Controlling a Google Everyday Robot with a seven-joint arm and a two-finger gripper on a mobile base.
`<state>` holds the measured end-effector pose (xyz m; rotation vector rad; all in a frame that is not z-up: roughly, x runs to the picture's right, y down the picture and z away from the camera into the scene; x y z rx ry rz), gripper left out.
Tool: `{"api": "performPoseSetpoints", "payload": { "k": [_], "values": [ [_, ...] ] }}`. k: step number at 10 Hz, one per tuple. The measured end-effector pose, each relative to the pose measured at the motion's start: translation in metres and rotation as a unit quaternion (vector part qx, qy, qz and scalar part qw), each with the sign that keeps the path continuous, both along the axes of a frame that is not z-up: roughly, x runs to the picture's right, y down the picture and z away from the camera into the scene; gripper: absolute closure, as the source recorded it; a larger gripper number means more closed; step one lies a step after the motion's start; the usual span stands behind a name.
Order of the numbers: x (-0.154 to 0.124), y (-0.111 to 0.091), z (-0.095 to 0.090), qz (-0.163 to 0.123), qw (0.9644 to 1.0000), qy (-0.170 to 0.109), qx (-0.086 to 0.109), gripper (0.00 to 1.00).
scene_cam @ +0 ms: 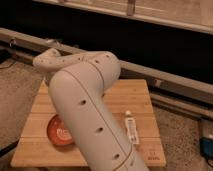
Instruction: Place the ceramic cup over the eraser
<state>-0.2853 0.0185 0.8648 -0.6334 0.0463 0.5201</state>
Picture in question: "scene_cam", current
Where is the wooden board table top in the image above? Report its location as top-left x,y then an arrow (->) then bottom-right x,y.
11,79 -> 166,167

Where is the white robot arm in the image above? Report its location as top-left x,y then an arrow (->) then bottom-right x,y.
33,48 -> 149,171

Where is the white tube with label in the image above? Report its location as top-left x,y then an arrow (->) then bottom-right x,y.
125,110 -> 140,145

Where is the blue object at right edge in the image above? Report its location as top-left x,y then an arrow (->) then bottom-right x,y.
200,137 -> 213,159

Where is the red ceramic bowl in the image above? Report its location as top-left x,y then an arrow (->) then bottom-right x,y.
46,115 -> 74,146

